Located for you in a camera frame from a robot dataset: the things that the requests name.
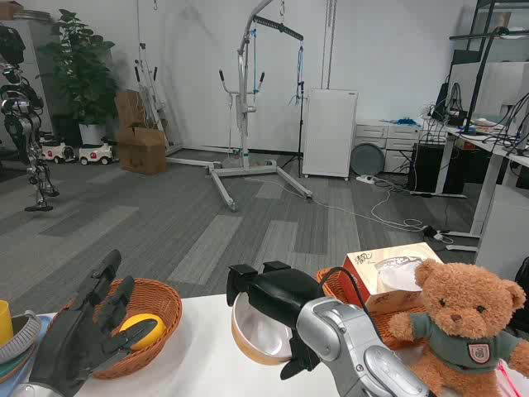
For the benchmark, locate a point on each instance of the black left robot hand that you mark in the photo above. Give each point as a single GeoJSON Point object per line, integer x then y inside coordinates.
{"type": "Point", "coordinates": [70, 339]}

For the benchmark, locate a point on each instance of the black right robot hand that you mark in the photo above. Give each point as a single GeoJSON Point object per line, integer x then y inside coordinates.
{"type": "Point", "coordinates": [281, 289]}

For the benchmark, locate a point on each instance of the orange plastic bowl white inside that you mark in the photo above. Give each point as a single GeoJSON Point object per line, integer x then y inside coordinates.
{"type": "Point", "coordinates": [256, 331]}

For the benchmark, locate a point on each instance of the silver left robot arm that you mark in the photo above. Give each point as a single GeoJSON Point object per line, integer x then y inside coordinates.
{"type": "Point", "coordinates": [33, 390]}

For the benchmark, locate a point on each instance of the green plate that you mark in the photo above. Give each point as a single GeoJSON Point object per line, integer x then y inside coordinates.
{"type": "Point", "coordinates": [14, 364]}

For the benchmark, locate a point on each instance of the yellow plastic cup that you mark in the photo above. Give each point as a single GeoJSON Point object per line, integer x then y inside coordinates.
{"type": "Point", "coordinates": [5, 322]}

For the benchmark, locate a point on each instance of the light blue tray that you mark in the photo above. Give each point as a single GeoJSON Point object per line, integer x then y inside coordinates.
{"type": "Point", "coordinates": [12, 378]}

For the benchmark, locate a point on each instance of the yellow round fruit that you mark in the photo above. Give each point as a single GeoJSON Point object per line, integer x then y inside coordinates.
{"type": "Point", "coordinates": [153, 337]}

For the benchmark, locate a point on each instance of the red and wood tissue box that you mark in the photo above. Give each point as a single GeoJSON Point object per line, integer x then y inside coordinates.
{"type": "Point", "coordinates": [363, 281]}

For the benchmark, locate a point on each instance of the round brown wicker basket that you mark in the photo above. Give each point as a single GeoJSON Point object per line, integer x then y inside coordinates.
{"type": "Point", "coordinates": [161, 297]}

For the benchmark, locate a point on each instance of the rectangular brown wicker basket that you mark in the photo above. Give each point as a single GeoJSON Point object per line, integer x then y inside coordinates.
{"type": "Point", "coordinates": [378, 326]}

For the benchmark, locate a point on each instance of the white power strip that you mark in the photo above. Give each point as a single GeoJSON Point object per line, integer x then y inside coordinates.
{"type": "Point", "coordinates": [365, 178]}

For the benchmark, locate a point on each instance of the grey round tray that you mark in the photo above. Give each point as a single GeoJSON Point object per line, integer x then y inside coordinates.
{"type": "Point", "coordinates": [367, 160]}

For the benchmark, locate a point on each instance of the black white power adapter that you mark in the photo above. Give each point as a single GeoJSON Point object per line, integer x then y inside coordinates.
{"type": "Point", "coordinates": [432, 232]}

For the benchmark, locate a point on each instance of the white tall cabinet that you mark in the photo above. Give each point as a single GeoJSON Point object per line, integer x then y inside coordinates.
{"type": "Point", "coordinates": [328, 132]}

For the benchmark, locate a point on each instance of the black tripod stand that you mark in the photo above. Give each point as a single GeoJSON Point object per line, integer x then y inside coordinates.
{"type": "Point", "coordinates": [301, 124]}

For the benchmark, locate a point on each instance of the white drawer cabinet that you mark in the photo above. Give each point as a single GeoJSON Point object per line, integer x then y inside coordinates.
{"type": "Point", "coordinates": [370, 131]}
{"type": "Point", "coordinates": [401, 144]}

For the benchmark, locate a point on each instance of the brown teddy bear green shirt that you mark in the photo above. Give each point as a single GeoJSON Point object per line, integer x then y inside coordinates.
{"type": "Point", "coordinates": [463, 297]}

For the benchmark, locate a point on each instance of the black computer tower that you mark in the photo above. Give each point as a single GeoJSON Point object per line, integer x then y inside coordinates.
{"type": "Point", "coordinates": [423, 167]}

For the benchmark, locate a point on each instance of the large closed cardboard box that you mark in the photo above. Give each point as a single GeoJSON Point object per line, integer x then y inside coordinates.
{"type": "Point", "coordinates": [142, 155]}

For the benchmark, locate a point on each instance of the silver patient lift gantry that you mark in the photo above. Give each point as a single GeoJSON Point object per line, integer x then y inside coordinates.
{"type": "Point", "coordinates": [241, 82]}

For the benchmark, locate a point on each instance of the white low side cabinet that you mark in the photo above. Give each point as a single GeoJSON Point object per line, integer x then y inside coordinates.
{"type": "Point", "coordinates": [504, 227]}

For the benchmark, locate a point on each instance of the leaning flat cardboard box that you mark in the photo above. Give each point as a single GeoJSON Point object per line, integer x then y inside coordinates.
{"type": "Point", "coordinates": [126, 107]}

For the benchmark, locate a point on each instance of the black silver humanoid robot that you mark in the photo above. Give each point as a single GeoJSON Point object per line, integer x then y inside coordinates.
{"type": "Point", "coordinates": [18, 103]}

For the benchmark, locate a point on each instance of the black office chair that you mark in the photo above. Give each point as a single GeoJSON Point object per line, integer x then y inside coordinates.
{"type": "Point", "coordinates": [524, 289]}

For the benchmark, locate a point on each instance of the white office desk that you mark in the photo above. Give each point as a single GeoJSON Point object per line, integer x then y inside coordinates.
{"type": "Point", "coordinates": [492, 153]}

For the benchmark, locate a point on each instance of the green potted plant white pot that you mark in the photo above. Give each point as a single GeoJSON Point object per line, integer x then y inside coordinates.
{"type": "Point", "coordinates": [82, 70]}

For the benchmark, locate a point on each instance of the folded silver lift frame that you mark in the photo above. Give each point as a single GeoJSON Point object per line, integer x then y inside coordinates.
{"type": "Point", "coordinates": [149, 87]}

